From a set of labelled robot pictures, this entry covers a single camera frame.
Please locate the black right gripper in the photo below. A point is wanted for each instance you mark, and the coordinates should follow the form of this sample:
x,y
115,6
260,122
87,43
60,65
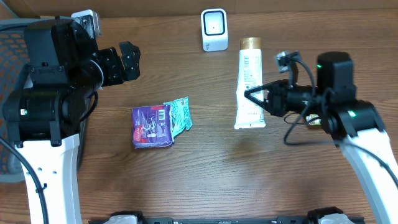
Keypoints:
x,y
277,100

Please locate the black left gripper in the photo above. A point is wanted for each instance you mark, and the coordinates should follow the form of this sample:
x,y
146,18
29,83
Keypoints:
x,y
117,73

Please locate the white tube gold cap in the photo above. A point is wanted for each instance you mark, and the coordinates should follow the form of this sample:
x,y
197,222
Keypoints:
x,y
249,114

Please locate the teal snack packet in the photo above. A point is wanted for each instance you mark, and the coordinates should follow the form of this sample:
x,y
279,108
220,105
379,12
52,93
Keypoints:
x,y
181,117

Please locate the purple pad package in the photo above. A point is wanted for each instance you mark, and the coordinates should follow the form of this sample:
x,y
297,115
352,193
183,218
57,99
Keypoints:
x,y
152,127

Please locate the green tea drink carton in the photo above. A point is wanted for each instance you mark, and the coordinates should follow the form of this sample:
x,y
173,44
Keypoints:
x,y
313,120

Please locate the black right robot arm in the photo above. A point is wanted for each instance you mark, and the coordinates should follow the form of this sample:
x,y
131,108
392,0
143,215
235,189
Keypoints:
x,y
354,125

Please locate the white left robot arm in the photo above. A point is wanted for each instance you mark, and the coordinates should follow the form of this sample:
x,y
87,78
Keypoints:
x,y
43,122

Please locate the white barcode scanner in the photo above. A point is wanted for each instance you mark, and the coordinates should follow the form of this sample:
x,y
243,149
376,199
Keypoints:
x,y
214,30

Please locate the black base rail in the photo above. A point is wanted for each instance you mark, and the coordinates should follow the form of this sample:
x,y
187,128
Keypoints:
x,y
320,215

